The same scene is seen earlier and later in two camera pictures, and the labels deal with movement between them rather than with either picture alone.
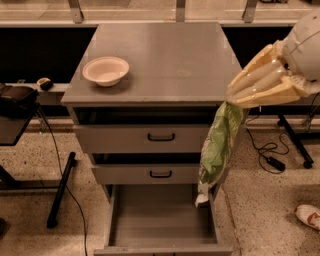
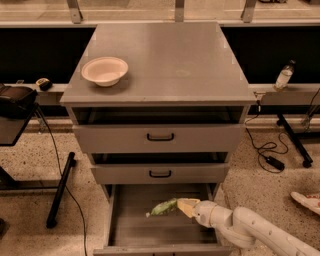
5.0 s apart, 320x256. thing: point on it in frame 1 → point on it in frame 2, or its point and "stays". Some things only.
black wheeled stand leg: (297, 140) stays
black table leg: (52, 220) stays
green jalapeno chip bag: (218, 148) → (164, 207)
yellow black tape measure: (45, 83) stays
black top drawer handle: (162, 138) stays
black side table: (12, 130) stays
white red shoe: (309, 215) → (312, 202)
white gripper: (304, 55) → (202, 212)
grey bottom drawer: (161, 219) stays
